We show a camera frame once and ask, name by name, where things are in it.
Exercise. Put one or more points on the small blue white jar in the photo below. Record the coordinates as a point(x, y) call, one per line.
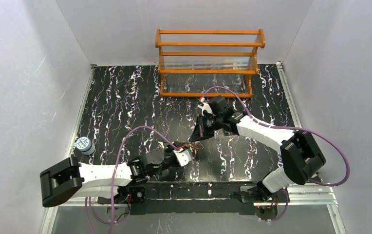
point(85, 146)

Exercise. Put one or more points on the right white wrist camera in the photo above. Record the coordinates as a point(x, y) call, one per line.
point(204, 109)

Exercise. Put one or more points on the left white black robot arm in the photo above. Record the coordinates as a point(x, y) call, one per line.
point(72, 179)

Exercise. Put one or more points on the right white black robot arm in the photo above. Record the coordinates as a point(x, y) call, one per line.
point(300, 154)

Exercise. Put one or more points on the metal keyring with red handle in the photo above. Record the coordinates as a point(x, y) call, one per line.
point(193, 147)

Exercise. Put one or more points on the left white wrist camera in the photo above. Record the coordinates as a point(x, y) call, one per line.
point(183, 156)

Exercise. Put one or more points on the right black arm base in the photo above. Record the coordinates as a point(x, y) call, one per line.
point(260, 198)

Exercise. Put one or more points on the orange wooden shelf rack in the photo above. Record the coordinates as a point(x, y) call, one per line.
point(208, 52)

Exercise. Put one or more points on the aluminium front rail frame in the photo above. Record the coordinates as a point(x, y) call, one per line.
point(208, 208)

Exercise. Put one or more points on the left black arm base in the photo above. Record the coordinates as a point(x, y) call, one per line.
point(133, 192)

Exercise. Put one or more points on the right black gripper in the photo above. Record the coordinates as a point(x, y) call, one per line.
point(202, 125)

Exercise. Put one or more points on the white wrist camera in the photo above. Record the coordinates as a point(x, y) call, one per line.
point(183, 156)
point(204, 109)

